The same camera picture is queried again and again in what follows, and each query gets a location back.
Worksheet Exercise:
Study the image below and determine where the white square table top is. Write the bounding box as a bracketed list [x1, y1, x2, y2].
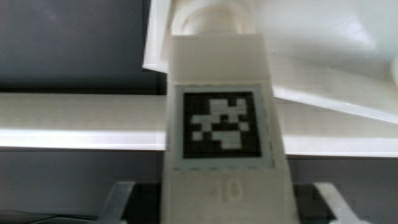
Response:
[143, 0, 398, 124]

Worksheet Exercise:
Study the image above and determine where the white front fence bar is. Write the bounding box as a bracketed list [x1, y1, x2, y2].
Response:
[0, 93, 398, 158]

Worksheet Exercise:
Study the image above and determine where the white table leg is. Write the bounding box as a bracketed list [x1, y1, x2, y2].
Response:
[162, 0, 299, 224]

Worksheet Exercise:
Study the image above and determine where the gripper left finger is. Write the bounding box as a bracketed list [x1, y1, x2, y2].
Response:
[91, 181, 160, 224]

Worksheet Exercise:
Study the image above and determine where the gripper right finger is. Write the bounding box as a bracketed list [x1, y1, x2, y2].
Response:
[294, 182, 372, 224]

